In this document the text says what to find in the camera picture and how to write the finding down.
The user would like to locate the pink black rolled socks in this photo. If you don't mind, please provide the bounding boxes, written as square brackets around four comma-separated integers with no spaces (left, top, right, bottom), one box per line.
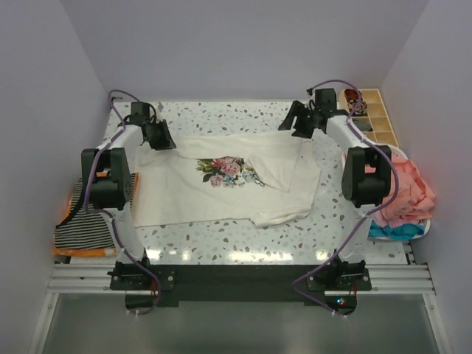
[352,101,368,117]

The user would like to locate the salmon orange garment in basket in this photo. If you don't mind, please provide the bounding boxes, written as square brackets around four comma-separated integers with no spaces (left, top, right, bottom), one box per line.
[373,151,436,228]

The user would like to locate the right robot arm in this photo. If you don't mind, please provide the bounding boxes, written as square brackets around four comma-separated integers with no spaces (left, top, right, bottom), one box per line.
[279,86,392,291]

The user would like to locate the red black rolled socks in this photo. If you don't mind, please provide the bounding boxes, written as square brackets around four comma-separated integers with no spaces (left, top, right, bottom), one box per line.
[344,88,362,103]

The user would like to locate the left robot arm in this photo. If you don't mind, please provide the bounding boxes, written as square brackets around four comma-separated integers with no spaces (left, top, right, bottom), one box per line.
[81,101,176,296]

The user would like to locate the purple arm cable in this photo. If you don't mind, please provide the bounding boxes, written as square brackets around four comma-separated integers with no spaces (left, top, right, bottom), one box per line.
[83,88,162,315]
[291,79,399,316]

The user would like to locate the teal garment in basket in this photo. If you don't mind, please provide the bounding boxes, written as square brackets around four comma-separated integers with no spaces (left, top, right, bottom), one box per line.
[369,222,426,240]

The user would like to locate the aluminium table frame rail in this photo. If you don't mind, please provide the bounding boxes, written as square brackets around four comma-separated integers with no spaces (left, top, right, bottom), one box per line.
[47,264,435,295]

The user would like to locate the black white striped folded shirt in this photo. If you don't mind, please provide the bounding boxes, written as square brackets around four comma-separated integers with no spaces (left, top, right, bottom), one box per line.
[54,176,138,249]

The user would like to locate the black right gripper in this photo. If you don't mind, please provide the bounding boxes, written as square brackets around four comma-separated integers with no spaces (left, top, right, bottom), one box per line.
[279,101,319,139]

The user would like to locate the white floral print t-shirt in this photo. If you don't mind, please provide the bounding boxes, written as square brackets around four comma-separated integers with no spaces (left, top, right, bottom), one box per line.
[132,131,321,227]

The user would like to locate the grey rolled socks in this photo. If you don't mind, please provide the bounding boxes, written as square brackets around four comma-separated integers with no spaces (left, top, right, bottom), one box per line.
[355,120,373,132]

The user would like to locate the wooden compartment organizer box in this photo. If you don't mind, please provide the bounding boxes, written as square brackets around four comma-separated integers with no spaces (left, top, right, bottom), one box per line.
[353,88,398,147]

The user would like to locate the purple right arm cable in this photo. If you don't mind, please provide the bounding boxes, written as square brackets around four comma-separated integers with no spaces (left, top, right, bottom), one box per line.
[291,79,399,316]

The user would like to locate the white plastic laundry basket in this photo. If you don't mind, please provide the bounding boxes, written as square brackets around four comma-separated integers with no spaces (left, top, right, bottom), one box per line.
[341,145,430,241]

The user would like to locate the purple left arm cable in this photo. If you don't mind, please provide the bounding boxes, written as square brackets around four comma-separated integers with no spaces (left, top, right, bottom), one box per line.
[83,88,162,315]

